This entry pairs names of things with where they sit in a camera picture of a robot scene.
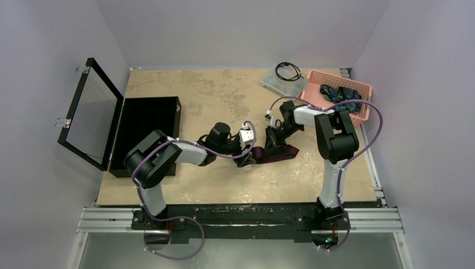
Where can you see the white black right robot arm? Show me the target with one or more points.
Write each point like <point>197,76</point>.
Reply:
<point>336,140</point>

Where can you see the aluminium frame rail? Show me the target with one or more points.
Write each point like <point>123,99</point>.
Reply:
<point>364,218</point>

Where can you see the black tie display box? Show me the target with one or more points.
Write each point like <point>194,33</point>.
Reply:
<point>139,117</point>

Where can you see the black framed glass box lid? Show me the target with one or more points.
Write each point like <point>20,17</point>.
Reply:
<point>89,128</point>

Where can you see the pink plastic basket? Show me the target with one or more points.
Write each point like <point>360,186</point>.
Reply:
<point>313,95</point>

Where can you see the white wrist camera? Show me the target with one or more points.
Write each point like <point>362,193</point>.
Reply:
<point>246,136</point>
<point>273,121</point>

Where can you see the red navy striped tie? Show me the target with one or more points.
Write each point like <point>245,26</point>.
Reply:
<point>287,153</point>

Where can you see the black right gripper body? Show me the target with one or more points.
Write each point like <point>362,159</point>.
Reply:
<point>273,137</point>

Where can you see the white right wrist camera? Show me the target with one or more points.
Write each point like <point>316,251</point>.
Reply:
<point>273,121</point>

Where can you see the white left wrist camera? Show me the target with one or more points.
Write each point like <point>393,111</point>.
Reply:
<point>246,136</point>

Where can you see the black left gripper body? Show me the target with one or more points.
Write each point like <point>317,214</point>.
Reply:
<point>233,147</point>

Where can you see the black mounting base plate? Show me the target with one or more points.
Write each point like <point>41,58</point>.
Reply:
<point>262,221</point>

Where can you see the blue patterned tie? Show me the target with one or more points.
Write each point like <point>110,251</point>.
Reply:
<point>342,94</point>

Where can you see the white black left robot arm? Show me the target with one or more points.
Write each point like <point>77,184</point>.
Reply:
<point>151,160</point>

